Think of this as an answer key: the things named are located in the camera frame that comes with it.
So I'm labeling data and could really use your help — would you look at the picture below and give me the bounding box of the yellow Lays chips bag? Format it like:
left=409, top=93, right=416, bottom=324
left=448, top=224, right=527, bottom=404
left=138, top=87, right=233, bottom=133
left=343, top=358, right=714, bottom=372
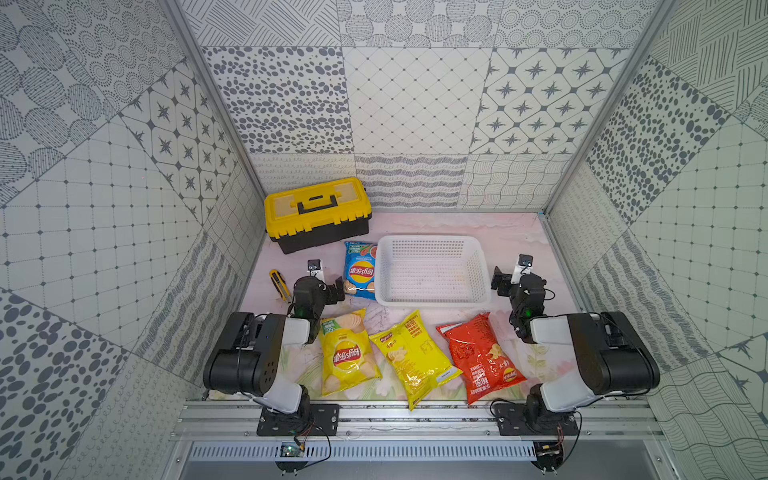
left=320, top=309, right=382, bottom=396

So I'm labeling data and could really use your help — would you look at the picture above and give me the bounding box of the red chips bag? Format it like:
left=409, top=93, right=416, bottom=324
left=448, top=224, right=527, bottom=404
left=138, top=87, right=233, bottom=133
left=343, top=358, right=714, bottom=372
left=436, top=312, right=526, bottom=405

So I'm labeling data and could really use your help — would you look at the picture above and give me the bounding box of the yellow chips bag orange print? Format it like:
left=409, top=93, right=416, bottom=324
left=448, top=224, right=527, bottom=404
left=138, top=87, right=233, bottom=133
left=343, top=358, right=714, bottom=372
left=370, top=310, right=463, bottom=411

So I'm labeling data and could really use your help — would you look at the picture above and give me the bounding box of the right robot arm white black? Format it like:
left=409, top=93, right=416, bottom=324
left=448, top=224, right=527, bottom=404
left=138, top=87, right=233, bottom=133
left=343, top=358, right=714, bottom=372
left=491, top=257, right=660, bottom=429

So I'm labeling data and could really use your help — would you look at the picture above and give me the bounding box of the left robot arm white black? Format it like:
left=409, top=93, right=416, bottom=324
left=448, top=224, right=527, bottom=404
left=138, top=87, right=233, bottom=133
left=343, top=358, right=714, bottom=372
left=202, top=276, right=345, bottom=420

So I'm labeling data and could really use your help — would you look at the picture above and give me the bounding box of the blue chips bag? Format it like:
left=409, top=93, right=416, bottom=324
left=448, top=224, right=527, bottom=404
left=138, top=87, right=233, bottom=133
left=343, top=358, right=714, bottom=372
left=343, top=241, right=377, bottom=300

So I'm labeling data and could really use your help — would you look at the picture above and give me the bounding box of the white plastic basket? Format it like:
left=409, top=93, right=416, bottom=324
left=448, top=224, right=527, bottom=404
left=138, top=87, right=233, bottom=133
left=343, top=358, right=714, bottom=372
left=375, top=235, right=491, bottom=308

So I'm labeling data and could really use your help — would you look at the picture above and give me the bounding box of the yellow black utility knife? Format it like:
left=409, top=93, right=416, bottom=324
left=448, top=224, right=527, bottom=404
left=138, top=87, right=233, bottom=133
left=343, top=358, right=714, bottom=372
left=269, top=269, right=292, bottom=304

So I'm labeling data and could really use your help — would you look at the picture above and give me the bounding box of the yellow black toolbox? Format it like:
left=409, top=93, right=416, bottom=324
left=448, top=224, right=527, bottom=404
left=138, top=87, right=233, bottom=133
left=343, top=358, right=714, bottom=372
left=264, top=177, right=372, bottom=254

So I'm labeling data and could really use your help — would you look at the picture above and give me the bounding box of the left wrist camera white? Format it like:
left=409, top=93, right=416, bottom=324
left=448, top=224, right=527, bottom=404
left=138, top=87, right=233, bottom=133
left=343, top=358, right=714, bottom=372
left=307, top=259, right=325, bottom=282

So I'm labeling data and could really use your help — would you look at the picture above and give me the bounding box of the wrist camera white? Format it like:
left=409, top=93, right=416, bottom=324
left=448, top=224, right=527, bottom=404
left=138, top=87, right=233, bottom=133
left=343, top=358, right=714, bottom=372
left=511, top=254, right=533, bottom=284
left=307, top=259, right=325, bottom=282

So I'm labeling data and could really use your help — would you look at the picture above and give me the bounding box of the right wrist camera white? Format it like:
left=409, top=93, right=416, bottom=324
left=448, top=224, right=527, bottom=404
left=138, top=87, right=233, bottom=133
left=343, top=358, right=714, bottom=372
left=511, top=254, right=533, bottom=284

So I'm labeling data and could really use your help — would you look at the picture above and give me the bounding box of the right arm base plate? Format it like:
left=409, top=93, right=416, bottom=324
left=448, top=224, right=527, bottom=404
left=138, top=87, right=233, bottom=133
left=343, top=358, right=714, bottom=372
left=489, top=399, right=580, bottom=436

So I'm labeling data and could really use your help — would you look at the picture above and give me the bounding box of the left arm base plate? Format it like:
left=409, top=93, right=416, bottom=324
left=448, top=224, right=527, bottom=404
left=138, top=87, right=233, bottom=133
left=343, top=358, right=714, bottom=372
left=256, top=403, right=340, bottom=437

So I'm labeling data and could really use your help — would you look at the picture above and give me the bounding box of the aluminium rail frame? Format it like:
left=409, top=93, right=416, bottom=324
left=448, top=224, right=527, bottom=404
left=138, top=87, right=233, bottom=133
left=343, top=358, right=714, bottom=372
left=170, top=400, right=663, bottom=441

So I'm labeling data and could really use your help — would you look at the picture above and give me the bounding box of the white slotted cable duct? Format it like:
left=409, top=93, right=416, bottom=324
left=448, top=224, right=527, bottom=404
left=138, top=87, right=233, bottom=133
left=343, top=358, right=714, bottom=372
left=188, top=440, right=535, bottom=463

